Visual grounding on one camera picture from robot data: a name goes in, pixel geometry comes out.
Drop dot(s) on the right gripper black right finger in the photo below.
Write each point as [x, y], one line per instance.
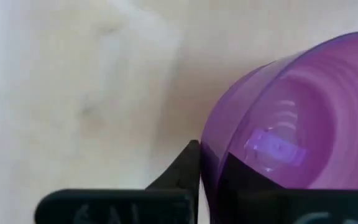
[291, 207]

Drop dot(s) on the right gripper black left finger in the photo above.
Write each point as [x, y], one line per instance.
[120, 207]

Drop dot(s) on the purple translucent bowl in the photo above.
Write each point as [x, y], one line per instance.
[322, 109]

